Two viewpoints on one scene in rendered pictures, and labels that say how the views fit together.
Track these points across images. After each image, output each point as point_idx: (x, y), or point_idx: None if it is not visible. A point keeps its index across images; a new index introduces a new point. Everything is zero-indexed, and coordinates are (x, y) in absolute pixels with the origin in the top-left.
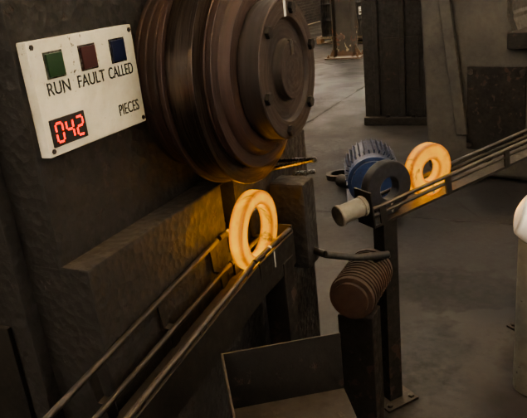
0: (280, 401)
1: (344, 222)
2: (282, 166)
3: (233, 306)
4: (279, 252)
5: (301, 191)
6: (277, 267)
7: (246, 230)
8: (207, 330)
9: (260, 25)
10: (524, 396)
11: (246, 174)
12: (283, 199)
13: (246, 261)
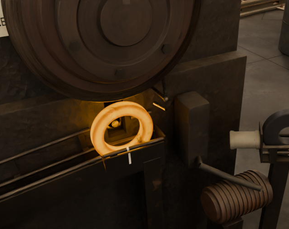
0: None
1: (230, 147)
2: (156, 92)
3: (60, 183)
4: (137, 154)
5: (187, 113)
6: (133, 164)
7: (101, 132)
8: (21, 194)
9: None
10: None
11: (92, 95)
12: (179, 112)
13: (99, 153)
